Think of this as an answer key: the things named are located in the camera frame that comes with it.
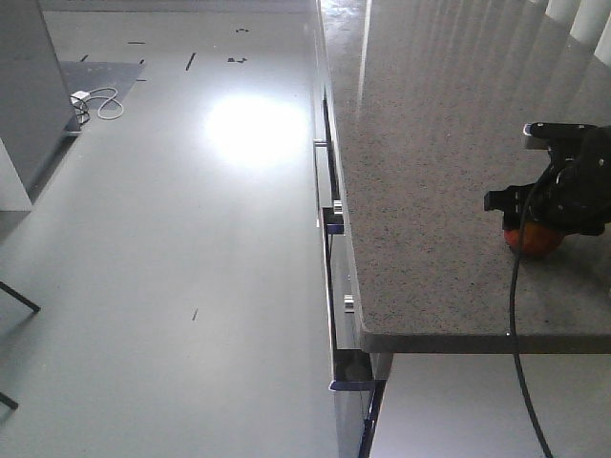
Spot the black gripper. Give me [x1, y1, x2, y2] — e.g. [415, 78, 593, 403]
[484, 122, 610, 236]

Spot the red yellow apple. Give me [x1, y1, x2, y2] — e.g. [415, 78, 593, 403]
[503, 221, 564, 259]

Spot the white vertical curtain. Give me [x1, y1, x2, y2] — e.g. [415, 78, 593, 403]
[533, 0, 610, 66]

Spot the grey island counter cabinet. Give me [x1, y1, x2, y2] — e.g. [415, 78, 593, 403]
[321, 1, 610, 457]

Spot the white power adapter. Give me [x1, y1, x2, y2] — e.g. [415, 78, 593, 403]
[70, 91, 91, 107]

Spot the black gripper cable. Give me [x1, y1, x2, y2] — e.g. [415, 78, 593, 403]
[508, 164, 569, 458]

